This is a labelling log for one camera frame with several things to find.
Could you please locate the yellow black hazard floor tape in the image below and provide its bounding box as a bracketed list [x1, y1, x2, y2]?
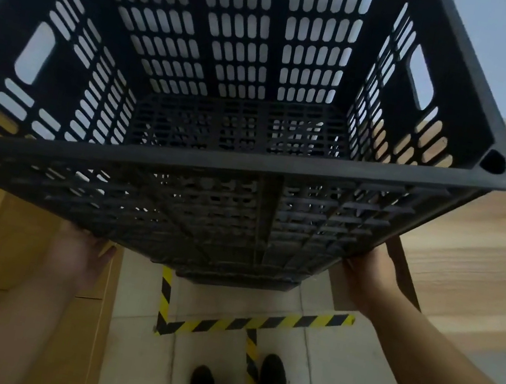
[145, 266, 359, 384]

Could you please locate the black plastic slotted crate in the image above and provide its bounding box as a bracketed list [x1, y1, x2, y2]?
[0, 0, 506, 335]

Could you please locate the person's right hand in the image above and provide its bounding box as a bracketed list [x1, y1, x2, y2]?
[335, 237, 406, 324]

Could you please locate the person's black right shoe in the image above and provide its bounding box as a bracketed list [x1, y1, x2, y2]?
[257, 352, 292, 384]

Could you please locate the light wooden table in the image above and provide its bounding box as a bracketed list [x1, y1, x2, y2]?
[320, 83, 506, 359]

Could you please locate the person's left hand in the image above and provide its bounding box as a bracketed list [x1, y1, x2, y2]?
[40, 220, 120, 300]

